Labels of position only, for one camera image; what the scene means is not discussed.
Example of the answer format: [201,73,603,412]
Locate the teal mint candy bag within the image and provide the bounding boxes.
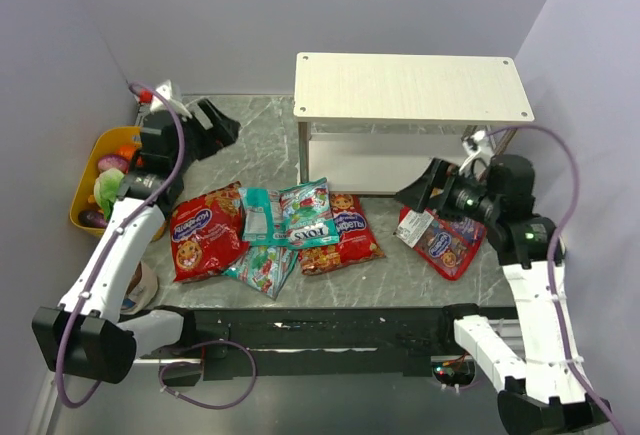
[223,246,297,299]

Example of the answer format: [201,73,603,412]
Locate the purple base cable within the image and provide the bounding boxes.
[158,339,258,410]

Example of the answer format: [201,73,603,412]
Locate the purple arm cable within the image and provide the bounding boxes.
[487,124,626,435]
[53,81,187,409]

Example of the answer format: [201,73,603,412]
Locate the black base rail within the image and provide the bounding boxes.
[148,307,463,381]

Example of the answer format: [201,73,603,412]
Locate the white two-tier shelf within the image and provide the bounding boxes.
[293,52,535,196]

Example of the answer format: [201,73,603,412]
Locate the purple toy eggplant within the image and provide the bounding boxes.
[78,210,108,229]

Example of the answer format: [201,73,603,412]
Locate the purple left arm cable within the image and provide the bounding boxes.
[53,81,187,409]

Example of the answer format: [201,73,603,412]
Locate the orange toy pumpkin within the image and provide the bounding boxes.
[116,144,141,165]

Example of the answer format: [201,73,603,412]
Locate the green toy lettuce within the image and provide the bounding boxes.
[93,168,124,220]

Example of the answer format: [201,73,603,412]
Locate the yellow plastic basket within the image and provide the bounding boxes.
[69,126,141,239]

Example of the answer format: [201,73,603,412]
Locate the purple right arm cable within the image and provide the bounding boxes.
[487,124,626,435]

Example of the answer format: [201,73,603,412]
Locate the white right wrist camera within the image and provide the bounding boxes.
[459,130,494,179]

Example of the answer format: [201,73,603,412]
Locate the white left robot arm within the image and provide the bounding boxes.
[32,99,241,384]

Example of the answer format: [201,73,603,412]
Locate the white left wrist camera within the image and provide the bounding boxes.
[150,80,192,120]

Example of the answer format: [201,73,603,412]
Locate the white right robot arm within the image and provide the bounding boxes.
[395,155,610,434]

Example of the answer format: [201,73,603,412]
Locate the teal Fox's candy bag front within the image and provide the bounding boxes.
[280,178,339,250]

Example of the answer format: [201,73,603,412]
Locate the white cloth bag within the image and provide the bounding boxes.
[120,262,158,315]

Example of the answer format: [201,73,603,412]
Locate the purple toy onion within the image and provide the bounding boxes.
[97,154,129,173]

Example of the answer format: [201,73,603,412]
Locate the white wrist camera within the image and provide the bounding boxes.
[150,80,192,120]
[459,130,494,179]

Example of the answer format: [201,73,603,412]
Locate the red candy bag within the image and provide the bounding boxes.
[394,206,486,281]
[170,181,249,283]
[298,192,385,276]

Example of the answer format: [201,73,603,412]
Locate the teal candy bag back side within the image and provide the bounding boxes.
[239,187,287,247]

